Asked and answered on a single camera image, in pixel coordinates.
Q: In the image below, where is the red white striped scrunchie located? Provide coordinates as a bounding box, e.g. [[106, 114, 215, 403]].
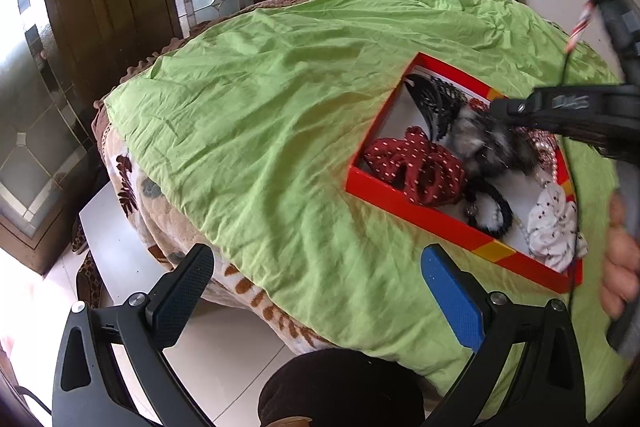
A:
[[520, 129, 564, 150]]

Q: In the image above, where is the grey fluffy scrunchie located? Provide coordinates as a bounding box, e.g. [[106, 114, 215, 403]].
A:
[[447, 104, 544, 180]]

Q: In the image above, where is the black hair claw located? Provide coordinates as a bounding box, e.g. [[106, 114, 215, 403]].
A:
[[404, 73, 469, 142]]

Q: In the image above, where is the wooden stained glass door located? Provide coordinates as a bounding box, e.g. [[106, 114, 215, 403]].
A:
[[0, 0, 97, 240]]

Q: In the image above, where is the dark red dotted scrunchie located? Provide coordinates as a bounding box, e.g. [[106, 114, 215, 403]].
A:
[[362, 128, 469, 208]]

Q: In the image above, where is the red cardboard tray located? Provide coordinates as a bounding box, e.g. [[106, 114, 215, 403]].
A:
[[345, 53, 585, 294]]

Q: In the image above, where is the white stool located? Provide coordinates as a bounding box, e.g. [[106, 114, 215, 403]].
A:
[[77, 179, 177, 309]]

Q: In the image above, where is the black pearl hair tie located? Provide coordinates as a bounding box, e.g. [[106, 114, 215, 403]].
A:
[[462, 182, 515, 239]]

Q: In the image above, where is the green bed sheet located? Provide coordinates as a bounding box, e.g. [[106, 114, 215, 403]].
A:
[[105, 0, 626, 423]]

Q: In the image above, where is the leopard print cushion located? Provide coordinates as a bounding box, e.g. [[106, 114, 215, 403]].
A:
[[70, 227, 107, 309]]

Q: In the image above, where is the white printed scrunchie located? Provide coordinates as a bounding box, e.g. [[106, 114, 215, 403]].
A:
[[527, 184, 589, 273]]

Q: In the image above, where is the person's right hand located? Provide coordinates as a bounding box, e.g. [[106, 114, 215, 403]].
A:
[[601, 193, 640, 319]]

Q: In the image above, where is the dark cloth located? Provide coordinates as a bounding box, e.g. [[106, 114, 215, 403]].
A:
[[257, 349, 427, 427]]

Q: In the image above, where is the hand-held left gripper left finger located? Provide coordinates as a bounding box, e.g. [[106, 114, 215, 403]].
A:
[[51, 243, 216, 427]]

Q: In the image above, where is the brown floral plush blanket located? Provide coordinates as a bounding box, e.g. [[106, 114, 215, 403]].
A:
[[91, 0, 357, 356]]

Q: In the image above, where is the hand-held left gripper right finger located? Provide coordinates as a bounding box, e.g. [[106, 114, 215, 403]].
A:
[[421, 244, 587, 427]]

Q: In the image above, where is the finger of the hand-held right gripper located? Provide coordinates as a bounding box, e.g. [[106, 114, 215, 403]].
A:
[[559, 128, 619, 156], [489, 86, 607, 130]]

